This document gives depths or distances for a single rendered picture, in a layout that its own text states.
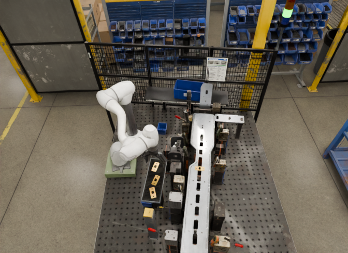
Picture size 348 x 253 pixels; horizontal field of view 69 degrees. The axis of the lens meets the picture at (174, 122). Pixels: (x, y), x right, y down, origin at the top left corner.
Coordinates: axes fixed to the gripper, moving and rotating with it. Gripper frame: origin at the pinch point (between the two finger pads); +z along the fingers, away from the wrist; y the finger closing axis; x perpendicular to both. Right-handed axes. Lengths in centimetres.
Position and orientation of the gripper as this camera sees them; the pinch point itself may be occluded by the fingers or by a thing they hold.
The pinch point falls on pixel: (155, 163)
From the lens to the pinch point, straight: 199.8
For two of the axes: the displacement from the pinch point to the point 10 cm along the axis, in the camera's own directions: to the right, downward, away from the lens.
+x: 3.1, -7.1, 6.3
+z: 0.3, 6.7, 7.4
